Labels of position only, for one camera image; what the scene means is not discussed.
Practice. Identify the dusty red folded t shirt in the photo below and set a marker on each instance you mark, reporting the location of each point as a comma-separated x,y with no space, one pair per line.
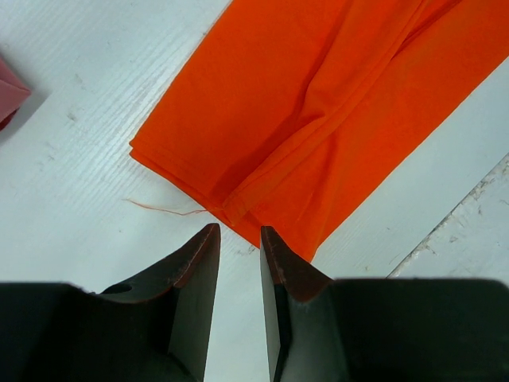
14,93

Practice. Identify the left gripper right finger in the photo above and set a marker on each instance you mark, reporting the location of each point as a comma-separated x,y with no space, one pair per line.
323,329

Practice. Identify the orange t shirt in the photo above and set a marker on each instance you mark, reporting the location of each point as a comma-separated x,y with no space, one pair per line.
290,114

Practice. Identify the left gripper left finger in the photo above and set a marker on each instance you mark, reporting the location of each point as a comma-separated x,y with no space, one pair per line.
153,326

